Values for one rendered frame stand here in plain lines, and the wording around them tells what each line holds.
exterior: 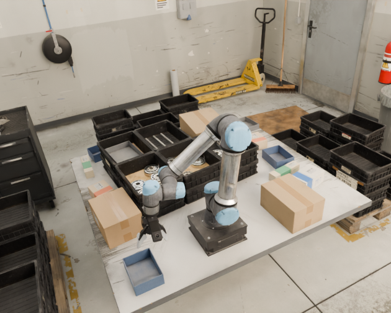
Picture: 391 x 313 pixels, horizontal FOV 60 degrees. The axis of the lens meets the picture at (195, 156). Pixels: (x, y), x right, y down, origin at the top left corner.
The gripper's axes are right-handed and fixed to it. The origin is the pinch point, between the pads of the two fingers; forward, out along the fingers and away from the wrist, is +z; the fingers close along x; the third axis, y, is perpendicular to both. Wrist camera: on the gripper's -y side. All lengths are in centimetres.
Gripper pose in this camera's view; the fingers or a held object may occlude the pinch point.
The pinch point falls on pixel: (152, 245)
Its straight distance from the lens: 172.4
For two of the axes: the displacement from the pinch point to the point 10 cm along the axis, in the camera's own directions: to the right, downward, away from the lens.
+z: -0.5, 8.8, 4.8
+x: -9.1, 1.5, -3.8
